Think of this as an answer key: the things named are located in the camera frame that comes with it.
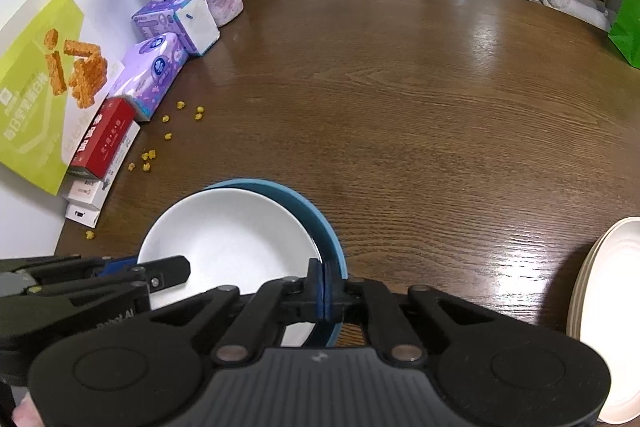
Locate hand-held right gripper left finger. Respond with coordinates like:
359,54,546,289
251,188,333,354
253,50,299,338
149,258,326,367

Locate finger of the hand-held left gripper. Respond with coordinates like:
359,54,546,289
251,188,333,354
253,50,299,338
135,255,192,293
75,257,146,279

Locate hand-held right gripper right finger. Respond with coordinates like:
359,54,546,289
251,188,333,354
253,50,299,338
324,278,493,365

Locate blue bowl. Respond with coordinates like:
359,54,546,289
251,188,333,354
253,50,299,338
202,178,349,348

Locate small white black-rimmed bowl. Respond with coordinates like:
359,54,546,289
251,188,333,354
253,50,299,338
136,188,322,349

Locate cream round plate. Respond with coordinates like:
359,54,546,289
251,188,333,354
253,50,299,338
567,247,591,344
575,217,640,424
571,229,603,343

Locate person's left hand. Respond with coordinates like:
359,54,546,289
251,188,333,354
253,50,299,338
12,394,49,427

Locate white box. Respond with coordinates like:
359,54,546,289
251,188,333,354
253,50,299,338
60,167,115,212
65,202,103,228

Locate red box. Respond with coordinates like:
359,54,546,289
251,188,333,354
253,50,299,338
67,97,142,180

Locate scattered yellow crumbs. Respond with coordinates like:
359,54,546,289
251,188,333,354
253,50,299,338
82,101,207,241

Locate green snack box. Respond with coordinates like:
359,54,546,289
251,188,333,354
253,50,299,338
0,0,126,196

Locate purple soft tissue pack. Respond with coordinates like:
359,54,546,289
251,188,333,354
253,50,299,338
107,32,190,122

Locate white purple tissue cube pack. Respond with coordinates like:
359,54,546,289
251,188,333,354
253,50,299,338
131,0,221,57

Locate white plush dog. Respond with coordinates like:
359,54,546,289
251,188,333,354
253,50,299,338
531,0,612,32

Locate green paper bag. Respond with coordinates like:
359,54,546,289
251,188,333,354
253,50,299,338
607,0,640,69

